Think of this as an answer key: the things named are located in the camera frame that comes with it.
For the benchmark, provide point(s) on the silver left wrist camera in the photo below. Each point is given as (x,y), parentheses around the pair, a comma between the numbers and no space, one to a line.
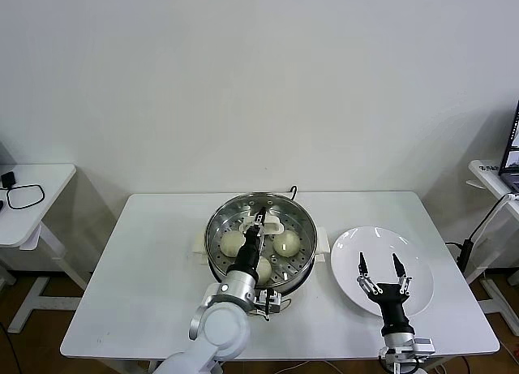
(271,301)

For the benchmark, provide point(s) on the white laptop side table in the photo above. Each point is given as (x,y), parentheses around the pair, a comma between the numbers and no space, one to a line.
(486,179)

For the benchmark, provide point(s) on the black hanging power adapter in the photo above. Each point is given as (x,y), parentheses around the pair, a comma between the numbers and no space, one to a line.
(465,254)

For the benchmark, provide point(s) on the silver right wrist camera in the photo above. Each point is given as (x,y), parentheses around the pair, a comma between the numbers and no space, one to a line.
(423,345)

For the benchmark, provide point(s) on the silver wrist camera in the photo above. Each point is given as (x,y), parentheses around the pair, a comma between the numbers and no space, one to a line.
(271,301)
(423,345)

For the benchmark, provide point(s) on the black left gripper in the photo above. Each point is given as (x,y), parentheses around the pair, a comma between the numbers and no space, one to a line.
(249,252)

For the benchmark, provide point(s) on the perforated steel steamer basket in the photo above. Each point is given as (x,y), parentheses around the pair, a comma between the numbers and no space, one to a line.
(301,277)

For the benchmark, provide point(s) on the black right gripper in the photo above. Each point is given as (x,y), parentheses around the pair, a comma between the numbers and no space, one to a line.
(393,309)

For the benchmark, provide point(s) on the white round plate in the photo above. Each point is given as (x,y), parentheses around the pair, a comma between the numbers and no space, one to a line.
(417,268)

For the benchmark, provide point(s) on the black laptop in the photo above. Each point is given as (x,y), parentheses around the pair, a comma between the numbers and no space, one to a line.
(511,155)

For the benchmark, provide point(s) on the small black adapter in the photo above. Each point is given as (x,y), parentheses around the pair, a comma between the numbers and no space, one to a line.
(7,180)

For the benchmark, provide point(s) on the white steamed baozi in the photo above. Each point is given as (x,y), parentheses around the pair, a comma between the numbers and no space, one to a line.
(232,244)
(265,270)
(286,244)

